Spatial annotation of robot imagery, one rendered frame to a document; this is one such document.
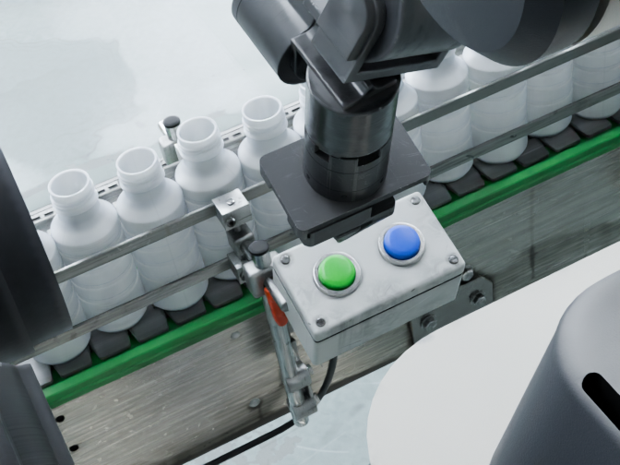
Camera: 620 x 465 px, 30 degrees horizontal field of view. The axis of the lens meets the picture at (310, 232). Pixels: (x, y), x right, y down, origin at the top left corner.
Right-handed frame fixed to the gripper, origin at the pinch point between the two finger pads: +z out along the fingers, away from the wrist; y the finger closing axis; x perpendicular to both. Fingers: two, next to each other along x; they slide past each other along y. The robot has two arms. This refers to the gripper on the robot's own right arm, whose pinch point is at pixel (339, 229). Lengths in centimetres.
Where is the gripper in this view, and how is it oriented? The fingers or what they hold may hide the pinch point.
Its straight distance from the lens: 86.5
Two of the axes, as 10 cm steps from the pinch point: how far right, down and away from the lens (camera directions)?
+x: 4.6, 7.9, -4.1
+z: -0.2, 4.7, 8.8
